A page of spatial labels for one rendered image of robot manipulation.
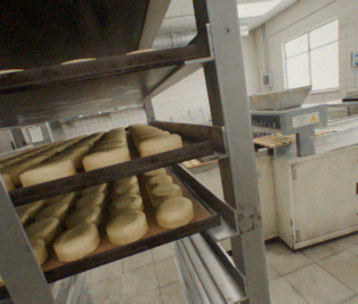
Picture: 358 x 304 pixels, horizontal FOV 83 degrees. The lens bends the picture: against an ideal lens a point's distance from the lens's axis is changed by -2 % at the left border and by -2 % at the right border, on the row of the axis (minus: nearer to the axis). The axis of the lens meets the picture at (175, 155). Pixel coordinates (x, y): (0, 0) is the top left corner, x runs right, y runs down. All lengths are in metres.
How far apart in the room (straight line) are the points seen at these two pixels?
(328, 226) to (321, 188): 0.35
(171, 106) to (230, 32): 5.63
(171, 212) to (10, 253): 0.16
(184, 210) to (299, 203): 1.61
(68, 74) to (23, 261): 0.17
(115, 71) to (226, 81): 0.10
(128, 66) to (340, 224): 2.11
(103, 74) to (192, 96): 5.83
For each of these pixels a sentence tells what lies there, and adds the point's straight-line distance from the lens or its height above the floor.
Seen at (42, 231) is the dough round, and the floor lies 1.24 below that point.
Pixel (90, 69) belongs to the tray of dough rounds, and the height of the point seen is 1.41.
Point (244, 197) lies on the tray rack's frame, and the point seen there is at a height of 1.26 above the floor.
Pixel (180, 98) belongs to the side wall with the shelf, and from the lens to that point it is 5.90.
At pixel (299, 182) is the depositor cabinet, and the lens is 1.77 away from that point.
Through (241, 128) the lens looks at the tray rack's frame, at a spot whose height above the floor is 1.33.
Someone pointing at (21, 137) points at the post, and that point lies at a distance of 0.86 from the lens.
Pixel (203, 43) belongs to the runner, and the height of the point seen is 1.41.
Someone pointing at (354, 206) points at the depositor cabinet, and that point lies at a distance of 2.20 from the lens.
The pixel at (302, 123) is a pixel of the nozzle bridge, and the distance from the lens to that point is 1.65.
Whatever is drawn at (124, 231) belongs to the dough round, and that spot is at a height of 1.24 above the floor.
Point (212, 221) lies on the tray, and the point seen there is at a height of 1.23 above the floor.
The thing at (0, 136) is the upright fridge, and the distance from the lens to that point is 5.38.
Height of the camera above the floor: 1.36
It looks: 14 degrees down
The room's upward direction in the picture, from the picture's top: 12 degrees counter-clockwise
